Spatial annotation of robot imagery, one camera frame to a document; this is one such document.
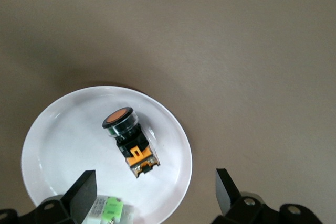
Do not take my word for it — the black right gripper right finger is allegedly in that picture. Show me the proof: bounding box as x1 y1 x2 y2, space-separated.
211 168 324 224

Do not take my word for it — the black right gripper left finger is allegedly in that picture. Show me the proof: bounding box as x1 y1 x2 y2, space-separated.
0 170 98 224

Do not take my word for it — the orange push button switch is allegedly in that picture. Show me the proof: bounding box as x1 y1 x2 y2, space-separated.
101 106 161 180

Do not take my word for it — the small white green-labelled component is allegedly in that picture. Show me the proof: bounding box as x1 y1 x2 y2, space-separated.
88 194 136 224

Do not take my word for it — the pale pink round plate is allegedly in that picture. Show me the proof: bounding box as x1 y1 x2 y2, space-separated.
20 85 193 224

